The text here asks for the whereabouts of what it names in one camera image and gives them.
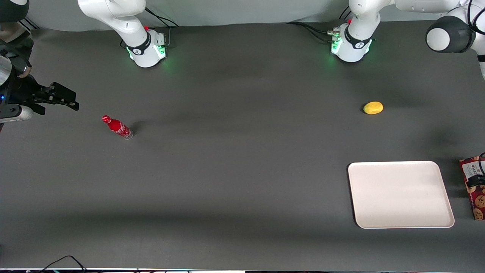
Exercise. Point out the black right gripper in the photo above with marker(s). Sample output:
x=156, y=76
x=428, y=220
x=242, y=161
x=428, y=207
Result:
x=25, y=92

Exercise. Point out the red cookie box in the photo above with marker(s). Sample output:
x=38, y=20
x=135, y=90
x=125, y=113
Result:
x=478, y=201

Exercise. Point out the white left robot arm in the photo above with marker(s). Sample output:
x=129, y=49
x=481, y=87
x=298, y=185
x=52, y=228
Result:
x=358, y=36

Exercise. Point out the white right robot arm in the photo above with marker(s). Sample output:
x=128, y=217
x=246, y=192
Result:
x=125, y=22

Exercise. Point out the white plastic tray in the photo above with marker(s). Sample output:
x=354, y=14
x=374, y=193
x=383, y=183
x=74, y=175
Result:
x=399, y=195

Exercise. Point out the red cola bottle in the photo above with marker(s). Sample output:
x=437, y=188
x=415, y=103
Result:
x=117, y=127

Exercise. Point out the yellow lemon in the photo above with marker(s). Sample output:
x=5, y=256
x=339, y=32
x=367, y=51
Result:
x=373, y=108

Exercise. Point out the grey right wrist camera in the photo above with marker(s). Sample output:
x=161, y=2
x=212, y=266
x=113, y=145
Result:
x=15, y=113

